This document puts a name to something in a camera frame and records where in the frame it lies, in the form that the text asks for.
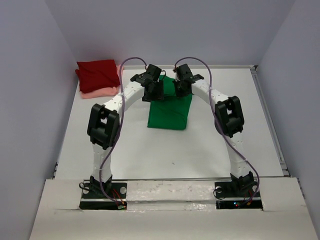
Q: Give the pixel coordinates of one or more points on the folded dark red t-shirt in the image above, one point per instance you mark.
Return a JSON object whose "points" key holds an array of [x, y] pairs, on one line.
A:
{"points": [[98, 74]]}

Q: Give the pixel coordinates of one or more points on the white front cover board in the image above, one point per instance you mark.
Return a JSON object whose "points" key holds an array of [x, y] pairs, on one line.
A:
{"points": [[174, 210]]}

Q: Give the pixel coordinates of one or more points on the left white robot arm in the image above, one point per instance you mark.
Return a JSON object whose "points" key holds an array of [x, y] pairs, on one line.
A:
{"points": [[106, 121]]}

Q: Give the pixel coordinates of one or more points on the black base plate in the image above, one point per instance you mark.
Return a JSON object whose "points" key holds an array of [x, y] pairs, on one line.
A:
{"points": [[228, 198], [93, 199]]}

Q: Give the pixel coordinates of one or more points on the folded pink t-shirt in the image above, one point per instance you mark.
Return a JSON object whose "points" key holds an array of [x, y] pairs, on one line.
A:
{"points": [[103, 92]]}

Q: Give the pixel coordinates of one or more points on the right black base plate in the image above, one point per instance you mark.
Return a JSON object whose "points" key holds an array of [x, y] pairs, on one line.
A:
{"points": [[228, 198]]}

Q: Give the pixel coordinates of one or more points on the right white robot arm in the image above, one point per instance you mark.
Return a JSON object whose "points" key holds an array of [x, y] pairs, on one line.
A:
{"points": [[228, 120]]}

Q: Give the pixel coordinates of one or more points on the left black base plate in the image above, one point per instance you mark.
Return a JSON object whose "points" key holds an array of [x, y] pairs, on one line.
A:
{"points": [[93, 199]]}

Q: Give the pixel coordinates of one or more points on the green t-shirt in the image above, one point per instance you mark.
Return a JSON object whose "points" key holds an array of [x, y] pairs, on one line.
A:
{"points": [[172, 112]]}

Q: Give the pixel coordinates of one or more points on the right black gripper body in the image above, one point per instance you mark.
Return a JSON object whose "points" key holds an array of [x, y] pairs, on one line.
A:
{"points": [[180, 92]]}

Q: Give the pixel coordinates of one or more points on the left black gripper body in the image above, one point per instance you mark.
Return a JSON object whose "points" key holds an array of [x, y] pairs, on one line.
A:
{"points": [[157, 93]]}

